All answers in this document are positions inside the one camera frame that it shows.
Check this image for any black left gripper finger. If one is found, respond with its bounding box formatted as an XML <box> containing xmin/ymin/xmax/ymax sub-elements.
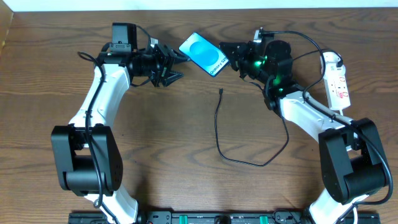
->
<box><xmin>161</xmin><ymin>71</ymin><xmax>183</xmax><ymax>87</ymax></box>
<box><xmin>164</xmin><ymin>45</ymin><xmax>190</xmax><ymax>62</ymax></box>

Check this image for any blue screen Galaxy smartphone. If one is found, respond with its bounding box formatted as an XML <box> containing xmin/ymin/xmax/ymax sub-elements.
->
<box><xmin>179</xmin><ymin>32</ymin><xmax>229</xmax><ymax>77</ymax></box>

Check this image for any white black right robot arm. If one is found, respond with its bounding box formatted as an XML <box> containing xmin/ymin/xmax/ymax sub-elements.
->
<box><xmin>220</xmin><ymin>37</ymin><xmax>393</xmax><ymax>223</ymax></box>

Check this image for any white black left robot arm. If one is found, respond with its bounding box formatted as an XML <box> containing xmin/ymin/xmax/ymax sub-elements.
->
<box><xmin>51</xmin><ymin>43</ymin><xmax>189</xmax><ymax>223</ymax></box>

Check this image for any white charger plug adapter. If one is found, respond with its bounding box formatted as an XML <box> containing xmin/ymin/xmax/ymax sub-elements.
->
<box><xmin>323</xmin><ymin>51</ymin><xmax>343</xmax><ymax>70</ymax></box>

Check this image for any white power strip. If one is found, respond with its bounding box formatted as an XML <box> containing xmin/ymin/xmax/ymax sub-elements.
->
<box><xmin>323</xmin><ymin>63</ymin><xmax>351</xmax><ymax>111</ymax></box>

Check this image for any black USB charging cable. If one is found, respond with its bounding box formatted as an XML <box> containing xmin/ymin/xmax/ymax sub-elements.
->
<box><xmin>214</xmin><ymin>88</ymin><xmax>290</xmax><ymax>167</ymax></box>

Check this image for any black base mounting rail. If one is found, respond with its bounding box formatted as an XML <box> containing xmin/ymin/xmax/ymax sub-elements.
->
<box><xmin>67</xmin><ymin>210</ymin><xmax>381</xmax><ymax>224</ymax></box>

